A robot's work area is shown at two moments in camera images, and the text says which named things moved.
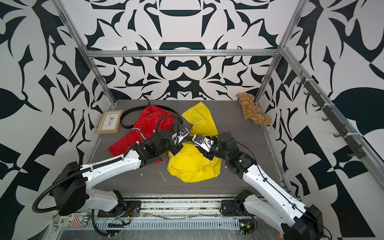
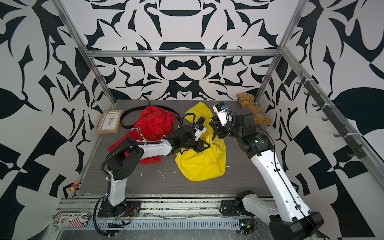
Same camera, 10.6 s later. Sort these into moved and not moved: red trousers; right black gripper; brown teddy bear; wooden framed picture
Moved: right black gripper
Not moved: red trousers; brown teddy bear; wooden framed picture
